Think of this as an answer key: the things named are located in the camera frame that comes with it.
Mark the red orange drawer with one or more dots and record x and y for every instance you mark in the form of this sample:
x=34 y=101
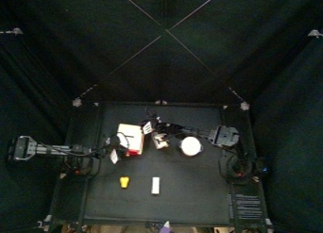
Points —
x=133 y=153

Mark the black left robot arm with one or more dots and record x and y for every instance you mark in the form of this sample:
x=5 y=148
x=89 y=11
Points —
x=50 y=148

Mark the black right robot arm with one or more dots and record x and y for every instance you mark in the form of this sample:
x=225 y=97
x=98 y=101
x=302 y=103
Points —
x=219 y=139

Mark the red and white box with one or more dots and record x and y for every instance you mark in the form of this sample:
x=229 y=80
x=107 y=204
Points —
x=130 y=137

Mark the white rectangular tag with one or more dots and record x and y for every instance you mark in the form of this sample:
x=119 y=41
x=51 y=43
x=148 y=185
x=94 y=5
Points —
x=148 y=128
x=114 y=156

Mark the small white toy appliance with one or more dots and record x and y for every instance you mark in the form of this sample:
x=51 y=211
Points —
x=160 y=141

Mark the white round bowl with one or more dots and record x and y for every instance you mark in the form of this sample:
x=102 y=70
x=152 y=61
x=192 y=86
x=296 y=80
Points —
x=190 y=146

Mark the small yellow toy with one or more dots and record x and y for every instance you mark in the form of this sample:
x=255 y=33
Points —
x=125 y=182

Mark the white rectangular bar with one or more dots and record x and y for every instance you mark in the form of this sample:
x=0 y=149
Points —
x=156 y=185

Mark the purple object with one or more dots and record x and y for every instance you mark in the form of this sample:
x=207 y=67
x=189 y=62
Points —
x=165 y=228

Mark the grey table corner clamp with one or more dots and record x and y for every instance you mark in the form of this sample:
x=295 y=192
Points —
x=268 y=225
x=43 y=223

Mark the white text label sticker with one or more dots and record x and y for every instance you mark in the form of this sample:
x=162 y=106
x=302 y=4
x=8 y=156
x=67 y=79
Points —
x=248 y=207

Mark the grey metal frame bracket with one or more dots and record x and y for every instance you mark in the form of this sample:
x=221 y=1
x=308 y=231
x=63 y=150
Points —
x=161 y=102
x=244 y=105
x=314 y=33
x=77 y=102
x=16 y=31

